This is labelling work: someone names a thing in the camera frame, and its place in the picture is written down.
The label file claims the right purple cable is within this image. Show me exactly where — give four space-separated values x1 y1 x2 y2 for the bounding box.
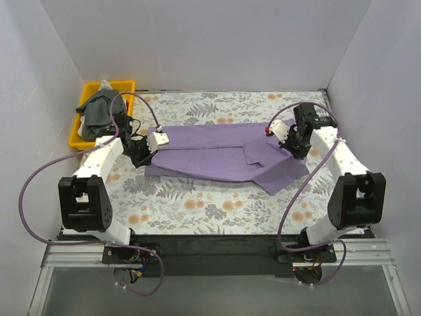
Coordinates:
268 102 347 288

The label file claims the purple cable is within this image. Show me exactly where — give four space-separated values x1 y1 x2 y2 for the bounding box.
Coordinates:
268 102 347 288
18 92 165 296

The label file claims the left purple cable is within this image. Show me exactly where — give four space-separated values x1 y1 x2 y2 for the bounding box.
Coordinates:
18 92 165 296

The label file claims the aluminium frame rail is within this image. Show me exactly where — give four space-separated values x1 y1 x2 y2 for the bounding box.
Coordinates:
28 243 104 315

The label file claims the purple t-shirt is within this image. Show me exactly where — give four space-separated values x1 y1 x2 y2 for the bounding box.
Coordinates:
145 122 309 196

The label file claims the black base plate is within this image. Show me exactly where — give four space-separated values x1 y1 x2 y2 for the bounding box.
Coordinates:
101 232 336 284

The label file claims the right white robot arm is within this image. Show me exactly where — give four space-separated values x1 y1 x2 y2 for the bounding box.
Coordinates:
265 101 386 262

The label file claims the dark grey t-shirt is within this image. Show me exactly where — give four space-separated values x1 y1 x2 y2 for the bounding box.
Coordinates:
76 89 127 142

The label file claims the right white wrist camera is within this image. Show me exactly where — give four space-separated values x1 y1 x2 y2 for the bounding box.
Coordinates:
265 120 289 143

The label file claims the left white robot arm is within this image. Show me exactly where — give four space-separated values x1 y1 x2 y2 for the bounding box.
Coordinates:
58 115 168 263

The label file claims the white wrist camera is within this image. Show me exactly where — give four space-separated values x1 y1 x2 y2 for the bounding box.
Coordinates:
147 132 170 153
265 120 289 143

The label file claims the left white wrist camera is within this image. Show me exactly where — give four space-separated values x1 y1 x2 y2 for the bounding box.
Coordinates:
147 132 170 153

